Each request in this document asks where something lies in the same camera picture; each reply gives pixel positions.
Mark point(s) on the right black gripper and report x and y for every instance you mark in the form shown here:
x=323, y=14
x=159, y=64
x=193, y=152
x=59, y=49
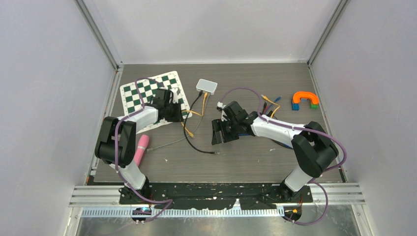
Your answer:
x=217, y=126

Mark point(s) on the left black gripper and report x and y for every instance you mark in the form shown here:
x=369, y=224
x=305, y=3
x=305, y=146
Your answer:
x=178, y=117

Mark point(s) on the white router box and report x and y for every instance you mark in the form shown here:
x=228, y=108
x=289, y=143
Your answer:
x=206, y=86

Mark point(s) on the black network switch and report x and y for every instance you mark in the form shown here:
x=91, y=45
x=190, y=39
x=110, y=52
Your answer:
x=244, y=134

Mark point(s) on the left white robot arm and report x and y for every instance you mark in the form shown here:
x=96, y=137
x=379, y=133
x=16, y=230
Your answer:
x=116, y=143

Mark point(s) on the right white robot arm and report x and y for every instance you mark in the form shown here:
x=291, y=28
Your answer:
x=313, y=148

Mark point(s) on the green white chessboard mat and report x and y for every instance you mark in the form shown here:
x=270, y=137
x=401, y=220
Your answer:
x=130, y=92

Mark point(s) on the pink marker pen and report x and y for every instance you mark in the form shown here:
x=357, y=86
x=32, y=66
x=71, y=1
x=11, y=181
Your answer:
x=141, y=149

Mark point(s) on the blue toy block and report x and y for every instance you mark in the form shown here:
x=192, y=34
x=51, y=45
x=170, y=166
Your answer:
x=295, y=105

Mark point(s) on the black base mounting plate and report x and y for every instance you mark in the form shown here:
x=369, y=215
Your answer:
x=218, y=196

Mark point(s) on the orange arch toy block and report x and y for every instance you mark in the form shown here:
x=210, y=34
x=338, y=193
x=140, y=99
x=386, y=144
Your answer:
x=298, y=96

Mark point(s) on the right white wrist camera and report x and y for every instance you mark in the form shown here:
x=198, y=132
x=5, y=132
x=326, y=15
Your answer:
x=220, y=106

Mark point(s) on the aluminium frame rail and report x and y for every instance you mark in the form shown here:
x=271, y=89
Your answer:
x=114, y=195

